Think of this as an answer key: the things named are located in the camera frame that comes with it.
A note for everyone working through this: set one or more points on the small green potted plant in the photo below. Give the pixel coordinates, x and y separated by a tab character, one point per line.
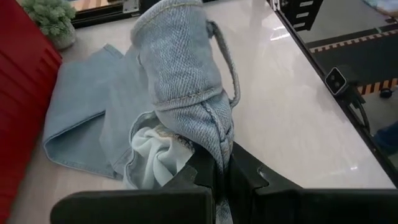
51	18

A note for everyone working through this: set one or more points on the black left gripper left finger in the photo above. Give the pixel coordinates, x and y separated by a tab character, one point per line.
130	207

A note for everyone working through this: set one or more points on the light blue denim jeans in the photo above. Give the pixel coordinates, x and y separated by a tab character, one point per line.
180	68

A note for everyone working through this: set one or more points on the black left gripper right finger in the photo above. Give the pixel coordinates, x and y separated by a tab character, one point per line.
311	207

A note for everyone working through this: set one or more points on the black floor mat striped edge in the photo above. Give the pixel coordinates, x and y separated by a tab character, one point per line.
351	59

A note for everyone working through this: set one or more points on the small black table camera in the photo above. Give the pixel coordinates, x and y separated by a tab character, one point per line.
335	81

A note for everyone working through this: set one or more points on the person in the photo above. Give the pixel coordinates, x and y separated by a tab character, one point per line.
387	137

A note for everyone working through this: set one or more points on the red plastic laundry bin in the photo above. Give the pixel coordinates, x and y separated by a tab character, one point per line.
21	93

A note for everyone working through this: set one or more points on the silver corner bracket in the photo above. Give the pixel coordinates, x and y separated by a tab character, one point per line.
130	6

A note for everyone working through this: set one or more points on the black chair caster wheel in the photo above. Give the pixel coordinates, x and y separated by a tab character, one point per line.
386	93

